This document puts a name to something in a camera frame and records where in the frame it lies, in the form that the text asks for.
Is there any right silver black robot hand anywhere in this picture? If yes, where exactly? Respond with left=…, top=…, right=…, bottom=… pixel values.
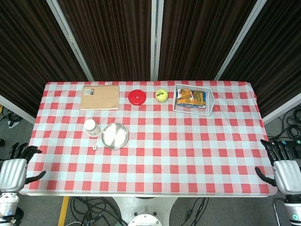
left=255, top=138, right=301, bottom=195

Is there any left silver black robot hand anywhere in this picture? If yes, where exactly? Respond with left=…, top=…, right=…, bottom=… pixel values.
left=0, top=142, right=47, bottom=193

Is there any white paper cup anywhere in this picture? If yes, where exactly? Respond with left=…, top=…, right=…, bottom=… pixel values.
left=83, top=119, right=103, bottom=138

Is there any silver metal plate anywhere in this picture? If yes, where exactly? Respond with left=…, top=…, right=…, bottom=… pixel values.
left=101, top=122, right=130, bottom=150

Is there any black power strip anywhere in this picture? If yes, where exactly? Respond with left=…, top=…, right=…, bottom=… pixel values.
left=269, top=138, right=301, bottom=157

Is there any yellow floor tape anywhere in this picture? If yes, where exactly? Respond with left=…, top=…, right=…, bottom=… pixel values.
left=57, top=196, right=70, bottom=226

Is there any brown spiral notebook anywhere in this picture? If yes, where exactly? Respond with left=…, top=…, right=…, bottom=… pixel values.
left=79, top=85, right=120, bottom=111

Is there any dark brown partition panel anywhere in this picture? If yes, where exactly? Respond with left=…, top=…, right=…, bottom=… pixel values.
left=47, top=0, right=158, bottom=82
left=151, top=0, right=268, bottom=82
left=0, top=0, right=94, bottom=124
left=215, top=0, right=301, bottom=124

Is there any blue orange snack packet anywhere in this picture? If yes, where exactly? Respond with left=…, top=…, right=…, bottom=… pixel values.
left=175, top=88, right=207, bottom=109

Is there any red white checkered tablecloth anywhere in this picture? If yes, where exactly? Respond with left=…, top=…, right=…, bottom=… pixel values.
left=18, top=81, right=278, bottom=197

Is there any red round disc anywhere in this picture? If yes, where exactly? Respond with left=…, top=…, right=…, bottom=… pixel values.
left=128, top=89, right=147, bottom=106

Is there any yellow tennis ball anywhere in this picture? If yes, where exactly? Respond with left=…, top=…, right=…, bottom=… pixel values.
left=156, top=88, right=168, bottom=102

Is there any black floor cable bundle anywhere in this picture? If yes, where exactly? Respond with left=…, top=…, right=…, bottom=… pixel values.
left=70, top=197, right=127, bottom=226
left=173, top=197, right=210, bottom=226
left=0, top=105, right=23, bottom=129
left=278, top=105, right=301, bottom=142

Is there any white wire mesh basket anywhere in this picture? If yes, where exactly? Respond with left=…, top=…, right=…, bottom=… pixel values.
left=173, top=84, right=215, bottom=118

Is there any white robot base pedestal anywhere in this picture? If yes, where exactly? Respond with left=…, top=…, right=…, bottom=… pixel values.
left=110, top=196, right=179, bottom=226

